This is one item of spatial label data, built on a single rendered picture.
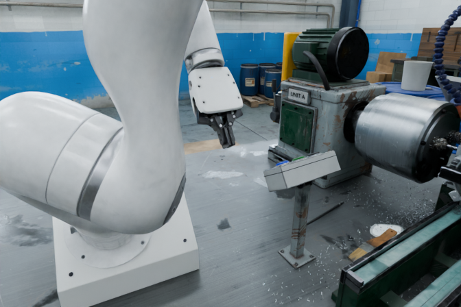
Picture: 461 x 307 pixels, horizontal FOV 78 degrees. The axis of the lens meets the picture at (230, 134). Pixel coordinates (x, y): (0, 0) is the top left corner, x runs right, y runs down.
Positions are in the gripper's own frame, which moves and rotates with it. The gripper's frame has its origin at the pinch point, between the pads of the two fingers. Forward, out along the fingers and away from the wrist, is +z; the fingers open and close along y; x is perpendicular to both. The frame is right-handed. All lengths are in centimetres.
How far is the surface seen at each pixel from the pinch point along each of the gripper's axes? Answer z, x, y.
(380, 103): -1, 1, 56
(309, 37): -35, 19, 58
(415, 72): -34, 74, 235
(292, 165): 9.4, -3.5, 11.8
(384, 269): 33.3, -11.2, 19.1
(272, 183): 12.1, 1.3, 8.5
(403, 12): -217, 234, 611
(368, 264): 32.0, -9.2, 17.5
